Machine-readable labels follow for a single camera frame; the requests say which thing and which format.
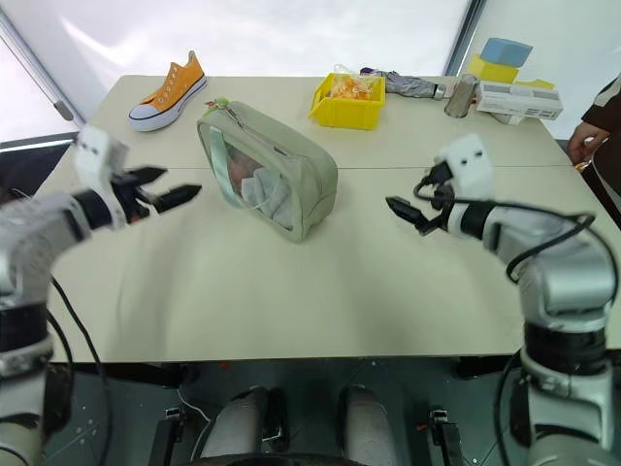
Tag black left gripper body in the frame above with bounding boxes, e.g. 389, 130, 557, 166
109, 169, 160, 226

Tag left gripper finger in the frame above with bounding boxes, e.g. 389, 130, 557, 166
154, 183, 204, 214
128, 166, 170, 185

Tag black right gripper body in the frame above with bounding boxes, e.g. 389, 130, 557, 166
416, 186, 456, 238

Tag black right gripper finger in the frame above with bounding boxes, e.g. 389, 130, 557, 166
385, 195, 426, 226

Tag light green zippered pouch bag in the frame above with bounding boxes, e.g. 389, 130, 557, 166
195, 100, 340, 246

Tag bystander bare hand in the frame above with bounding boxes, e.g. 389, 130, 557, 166
568, 120, 604, 170

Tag orange canvas sneaker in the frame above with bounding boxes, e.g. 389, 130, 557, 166
127, 50, 210, 133

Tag yellow plastic bin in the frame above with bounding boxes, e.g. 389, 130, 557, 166
309, 72, 387, 133

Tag silver metal cylinder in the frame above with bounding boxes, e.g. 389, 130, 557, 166
442, 73, 482, 119

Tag grey folded umbrella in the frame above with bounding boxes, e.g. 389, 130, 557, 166
374, 69, 448, 102

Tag clear bag orange snacks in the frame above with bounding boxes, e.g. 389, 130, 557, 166
327, 62, 384, 102

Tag white cardboard box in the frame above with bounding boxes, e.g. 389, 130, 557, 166
474, 81, 565, 128

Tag yellow foam block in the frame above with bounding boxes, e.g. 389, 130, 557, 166
466, 53, 521, 85

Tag yellow flat sheet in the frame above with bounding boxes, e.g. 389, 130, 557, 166
513, 76, 555, 91

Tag blue foam block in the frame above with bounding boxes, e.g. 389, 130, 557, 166
480, 37, 535, 69

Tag bystander dark brown clothing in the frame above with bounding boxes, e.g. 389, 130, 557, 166
580, 74, 621, 217

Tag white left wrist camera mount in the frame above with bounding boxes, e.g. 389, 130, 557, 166
74, 124, 131, 230

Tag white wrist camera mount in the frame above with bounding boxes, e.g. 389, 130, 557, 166
74, 124, 131, 230
432, 134, 496, 201

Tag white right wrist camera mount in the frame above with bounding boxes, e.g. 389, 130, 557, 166
432, 134, 496, 201

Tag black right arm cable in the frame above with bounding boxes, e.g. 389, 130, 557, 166
412, 166, 597, 284

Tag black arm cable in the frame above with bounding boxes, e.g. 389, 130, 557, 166
412, 166, 597, 284
46, 274, 115, 443

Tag grey window frame bar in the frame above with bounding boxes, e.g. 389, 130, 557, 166
444, 0, 488, 78
0, 9, 89, 130

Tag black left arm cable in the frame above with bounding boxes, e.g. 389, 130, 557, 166
46, 274, 115, 443

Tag black floor stand bracket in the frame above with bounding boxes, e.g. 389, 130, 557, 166
147, 406, 188, 466
428, 409, 465, 466

